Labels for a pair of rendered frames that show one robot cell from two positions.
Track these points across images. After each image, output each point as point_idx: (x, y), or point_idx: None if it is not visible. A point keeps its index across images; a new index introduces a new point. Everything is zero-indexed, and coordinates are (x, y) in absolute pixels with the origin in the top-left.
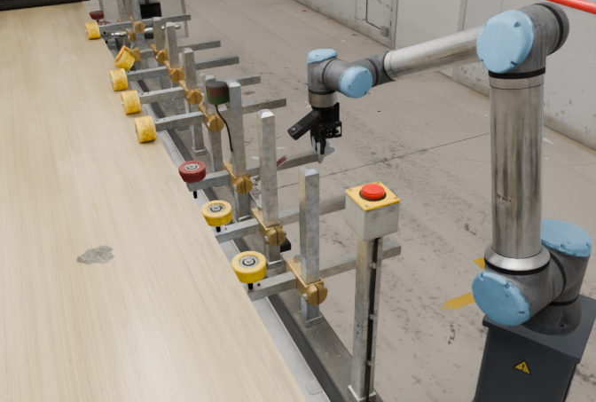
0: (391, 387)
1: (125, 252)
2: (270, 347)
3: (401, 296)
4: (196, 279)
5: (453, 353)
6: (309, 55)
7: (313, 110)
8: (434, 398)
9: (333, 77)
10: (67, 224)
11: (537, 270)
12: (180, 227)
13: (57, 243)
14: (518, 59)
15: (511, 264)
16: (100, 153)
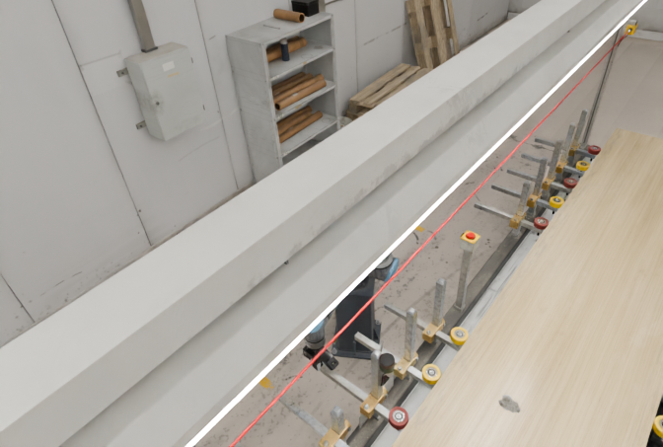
0: (348, 396)
1: (495, 393)
2: (494, 304)
3: (268, 415)
4: (485, 347)
5: (308, 372)
6: (320, 322)
7: (317, 350)
8: (345, 373)
9: (332, 309)
10: (503, 446)
11: None
12: (458, 380)
13: (519, 436)
14: None
15: (391, 255)
16: None
